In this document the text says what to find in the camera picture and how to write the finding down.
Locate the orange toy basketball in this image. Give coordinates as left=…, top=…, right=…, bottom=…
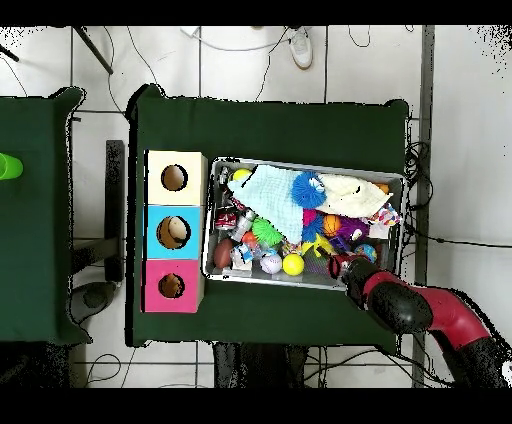
left=323, top=214, right=344, bottom=238

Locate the brown toy football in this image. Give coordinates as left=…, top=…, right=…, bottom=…
left=212, top=238, right=235, bottom=271

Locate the person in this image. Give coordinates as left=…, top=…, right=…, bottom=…
left=287, top=25, right=316, bottom=71

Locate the green spiky ball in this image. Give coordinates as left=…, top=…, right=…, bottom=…
left=251, top=216, right=284, bottom=248

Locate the black tripod leg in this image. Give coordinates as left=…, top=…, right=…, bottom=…
left=67, top=25, right=113, bottom=77

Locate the white baseball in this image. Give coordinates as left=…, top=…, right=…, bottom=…
left=260, top=253, right=284, bottom=277

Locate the clear mesh bin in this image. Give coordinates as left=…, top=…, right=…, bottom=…
left=202, top=157, right=405, bottom=295

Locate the dark green table cloth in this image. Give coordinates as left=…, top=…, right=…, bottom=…
left=126, top=83, right=411, bottom=353
left=0, top=86, right=85, bottom=345

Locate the colourful patterned cloth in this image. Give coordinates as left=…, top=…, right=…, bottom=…
left=369, top=203, right=401, bottom=229

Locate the red soda can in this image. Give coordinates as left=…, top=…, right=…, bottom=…
left=215, top=209, right=240, bottom=232

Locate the purple spiky ball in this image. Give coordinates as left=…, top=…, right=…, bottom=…
left=340, top=217, right=371, bottom=244

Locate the cream knitted cloth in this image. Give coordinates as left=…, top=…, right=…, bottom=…
left=316, top=174, right=393, bottom=220

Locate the mint green cloth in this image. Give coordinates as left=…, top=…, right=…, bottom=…
left=227, top=162, right=309, bottom=241

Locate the blue spiky ball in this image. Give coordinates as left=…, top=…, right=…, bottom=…
left=291, top=171, right=329, bottom=209

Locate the wooden box with three holes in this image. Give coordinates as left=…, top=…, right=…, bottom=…
left=142, top=149, right=209, bottom=314

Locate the green cup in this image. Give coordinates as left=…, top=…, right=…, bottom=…
left=0, top=151, right=25, bottom=181

